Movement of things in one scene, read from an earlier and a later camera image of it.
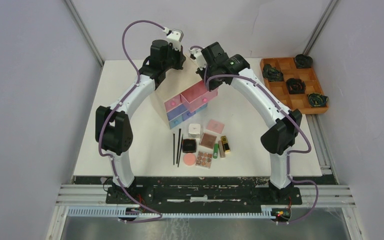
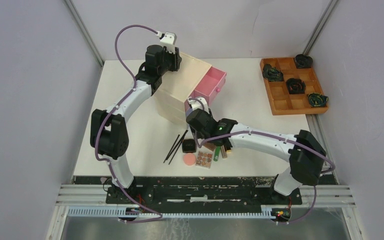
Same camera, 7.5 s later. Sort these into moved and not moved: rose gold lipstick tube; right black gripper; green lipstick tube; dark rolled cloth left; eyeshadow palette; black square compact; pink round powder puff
Moved: right black gripper
Not moved: pink round powder puff; green lipstick tube; rose gold lipstick tube; eyeshadow palette; black square compact; dark rolled cloth left
